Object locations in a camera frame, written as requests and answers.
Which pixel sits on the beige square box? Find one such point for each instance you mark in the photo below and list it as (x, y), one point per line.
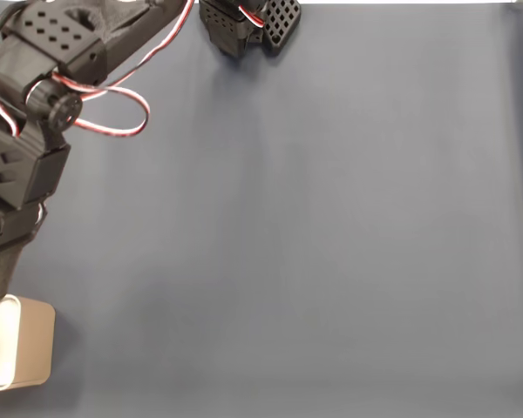
(35, 344)

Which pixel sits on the blue-grey mat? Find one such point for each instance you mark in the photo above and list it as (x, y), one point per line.
(287, 261)

